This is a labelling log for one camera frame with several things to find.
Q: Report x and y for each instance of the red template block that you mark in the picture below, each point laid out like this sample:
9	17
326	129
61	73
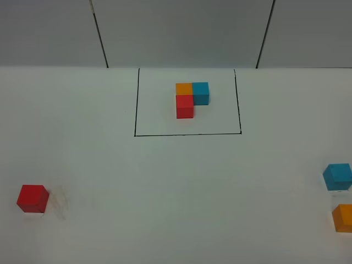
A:
184	106

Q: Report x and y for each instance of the orange template block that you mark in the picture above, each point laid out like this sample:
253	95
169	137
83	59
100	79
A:
184	88

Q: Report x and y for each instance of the blue template block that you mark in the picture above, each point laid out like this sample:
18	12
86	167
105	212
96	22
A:
201	93

